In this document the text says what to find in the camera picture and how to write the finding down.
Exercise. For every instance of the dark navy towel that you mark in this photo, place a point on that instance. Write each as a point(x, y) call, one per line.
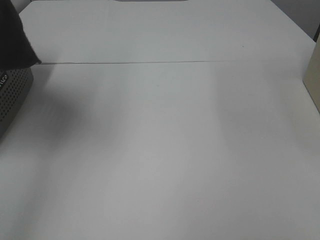
point(16, 52)

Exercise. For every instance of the grey perforated basket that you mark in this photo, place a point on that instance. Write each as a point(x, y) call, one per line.
point(14, 87)

